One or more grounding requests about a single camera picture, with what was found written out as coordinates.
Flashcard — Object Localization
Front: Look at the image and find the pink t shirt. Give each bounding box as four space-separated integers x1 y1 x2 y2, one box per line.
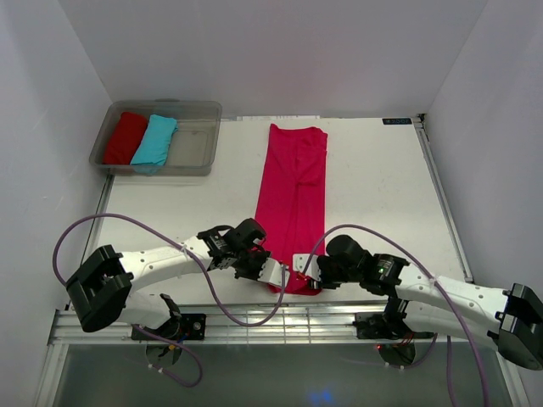
255 124 327 296

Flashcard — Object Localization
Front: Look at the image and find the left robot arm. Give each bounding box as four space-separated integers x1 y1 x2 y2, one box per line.
65 218 287 339

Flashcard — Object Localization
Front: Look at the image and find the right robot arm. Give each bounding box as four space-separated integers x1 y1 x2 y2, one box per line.
316 235 542 371

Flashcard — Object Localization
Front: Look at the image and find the clear plastic bin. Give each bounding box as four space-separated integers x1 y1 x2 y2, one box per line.
89 99 222 176

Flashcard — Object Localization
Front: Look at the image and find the cyan rolled t shirt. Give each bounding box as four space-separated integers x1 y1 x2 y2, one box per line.
130 114 178 166

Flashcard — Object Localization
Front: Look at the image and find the red rolled t shirt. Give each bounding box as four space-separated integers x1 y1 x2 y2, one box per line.
103 112 148 165

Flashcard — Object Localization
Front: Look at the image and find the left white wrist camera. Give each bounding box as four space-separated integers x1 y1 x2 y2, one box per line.
257 258 289 288

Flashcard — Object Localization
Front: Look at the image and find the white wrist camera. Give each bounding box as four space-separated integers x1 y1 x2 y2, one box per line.
257 258 289 288
293 254 321 282

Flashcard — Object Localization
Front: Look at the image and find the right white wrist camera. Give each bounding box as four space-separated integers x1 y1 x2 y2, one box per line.
293 254 321 282

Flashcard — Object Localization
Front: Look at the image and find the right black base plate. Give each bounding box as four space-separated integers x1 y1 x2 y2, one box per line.
352 312 434 340

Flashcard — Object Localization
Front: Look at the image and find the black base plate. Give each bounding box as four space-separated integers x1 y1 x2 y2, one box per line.
352 312 434 340
143 313 206 341

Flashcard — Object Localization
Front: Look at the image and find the aluminium frame rail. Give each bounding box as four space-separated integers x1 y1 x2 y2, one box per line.
47 307 510 345

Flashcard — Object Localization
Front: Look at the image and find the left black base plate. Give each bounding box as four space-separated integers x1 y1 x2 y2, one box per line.
143 313 206 341

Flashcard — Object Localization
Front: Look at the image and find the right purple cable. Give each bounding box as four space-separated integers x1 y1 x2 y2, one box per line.
301 224 489 407

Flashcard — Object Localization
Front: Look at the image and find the purple cable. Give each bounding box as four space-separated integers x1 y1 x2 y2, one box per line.
301 224 489 407
53 214 289 387

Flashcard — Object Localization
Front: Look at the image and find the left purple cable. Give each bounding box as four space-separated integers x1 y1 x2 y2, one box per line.
53 214 289 387

